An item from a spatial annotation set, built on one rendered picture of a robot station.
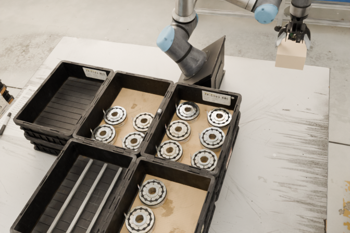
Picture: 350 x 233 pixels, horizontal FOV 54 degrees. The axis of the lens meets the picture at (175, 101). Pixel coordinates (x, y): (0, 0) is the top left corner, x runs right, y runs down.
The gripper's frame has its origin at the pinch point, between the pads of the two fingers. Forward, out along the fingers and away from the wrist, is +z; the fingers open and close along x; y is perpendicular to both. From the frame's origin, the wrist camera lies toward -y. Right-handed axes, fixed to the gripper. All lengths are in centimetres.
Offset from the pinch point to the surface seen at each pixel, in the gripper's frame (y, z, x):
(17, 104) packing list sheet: 39, 26, -134
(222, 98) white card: 30.1, 6.4, -25.0
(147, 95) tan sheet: 30, 13, -61
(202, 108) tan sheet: 32.2, 13.3, -33.4
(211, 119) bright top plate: 39.6, 10.4, -27.9
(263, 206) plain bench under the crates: 65, 26, -2
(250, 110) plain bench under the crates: 18.0, 26.4, -14.0
